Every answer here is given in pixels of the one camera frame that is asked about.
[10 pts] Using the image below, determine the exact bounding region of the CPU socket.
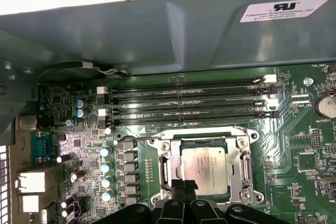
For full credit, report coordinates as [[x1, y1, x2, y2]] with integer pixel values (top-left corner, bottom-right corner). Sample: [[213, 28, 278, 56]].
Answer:
[[146, 126, 266, 207]]

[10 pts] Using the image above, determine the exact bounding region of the white label sticker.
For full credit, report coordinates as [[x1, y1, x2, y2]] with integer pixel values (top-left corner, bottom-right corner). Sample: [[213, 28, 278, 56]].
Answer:
[[239, 0, 331, 23]]

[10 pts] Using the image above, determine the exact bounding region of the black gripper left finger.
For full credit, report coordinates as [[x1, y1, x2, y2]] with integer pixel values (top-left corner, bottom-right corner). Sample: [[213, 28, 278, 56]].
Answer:
[[90, 178, 186, 224]]

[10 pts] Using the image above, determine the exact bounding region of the black RAM slot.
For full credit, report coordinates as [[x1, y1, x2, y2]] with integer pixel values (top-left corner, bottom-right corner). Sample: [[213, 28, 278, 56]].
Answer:
[[96, 74, 277, 95], [106, 110, 279, 128], [97, 99, 277, 118], [106, 85, 276, 105]]

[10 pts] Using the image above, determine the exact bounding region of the silver round capacitor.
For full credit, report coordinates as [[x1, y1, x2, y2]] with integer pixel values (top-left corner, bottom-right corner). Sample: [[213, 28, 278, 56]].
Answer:
[[101, 161, 114, 174], [99, 146, 113, 158], [101, 176, 114, 188], [101, 190, 115, 202]]

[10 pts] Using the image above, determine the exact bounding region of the coin battery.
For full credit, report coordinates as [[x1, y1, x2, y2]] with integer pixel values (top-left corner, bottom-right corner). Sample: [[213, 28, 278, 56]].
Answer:
[[313, 94, 336, 120]]

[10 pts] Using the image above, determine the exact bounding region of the green motherboard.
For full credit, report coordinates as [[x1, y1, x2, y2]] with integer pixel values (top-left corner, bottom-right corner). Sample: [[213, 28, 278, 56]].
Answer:
[[36, 62, 336, 224]]

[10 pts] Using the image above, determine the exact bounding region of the silver CPU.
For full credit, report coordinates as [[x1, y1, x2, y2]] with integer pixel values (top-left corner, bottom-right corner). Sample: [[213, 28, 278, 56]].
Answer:
[[175, 138, 229, 196]]

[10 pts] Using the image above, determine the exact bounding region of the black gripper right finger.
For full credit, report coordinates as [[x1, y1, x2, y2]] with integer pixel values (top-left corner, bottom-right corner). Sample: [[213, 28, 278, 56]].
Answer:
[[184, 178, 299, 224]]

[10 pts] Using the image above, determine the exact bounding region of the silver port block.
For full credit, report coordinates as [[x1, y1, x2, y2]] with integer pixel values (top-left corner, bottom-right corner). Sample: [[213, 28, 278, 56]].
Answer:
[[22, 194, 49, 214], [15, 171, 49, 194]]

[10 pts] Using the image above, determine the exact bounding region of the black wire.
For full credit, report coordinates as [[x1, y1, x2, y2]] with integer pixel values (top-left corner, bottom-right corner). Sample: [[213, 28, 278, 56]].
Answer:
[[36, 60, 132, 80]]

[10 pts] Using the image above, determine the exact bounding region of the black PC case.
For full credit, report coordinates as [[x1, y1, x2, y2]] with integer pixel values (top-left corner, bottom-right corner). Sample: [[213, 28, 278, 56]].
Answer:
[[0, 0, 336, 224]]

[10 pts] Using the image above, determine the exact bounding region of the metal socket cover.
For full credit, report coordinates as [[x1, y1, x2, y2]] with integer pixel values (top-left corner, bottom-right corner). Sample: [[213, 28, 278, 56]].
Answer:
[[157, 128, 254, 197]]

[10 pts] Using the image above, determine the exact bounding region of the thin metal locking lever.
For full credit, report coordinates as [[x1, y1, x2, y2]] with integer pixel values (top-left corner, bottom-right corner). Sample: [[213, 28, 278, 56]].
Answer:
[[116, 133, 160, 142]]

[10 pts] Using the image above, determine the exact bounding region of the blue port connector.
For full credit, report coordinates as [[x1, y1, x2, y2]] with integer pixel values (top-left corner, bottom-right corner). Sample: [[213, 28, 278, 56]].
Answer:
[[29, 130, 59, 165]]

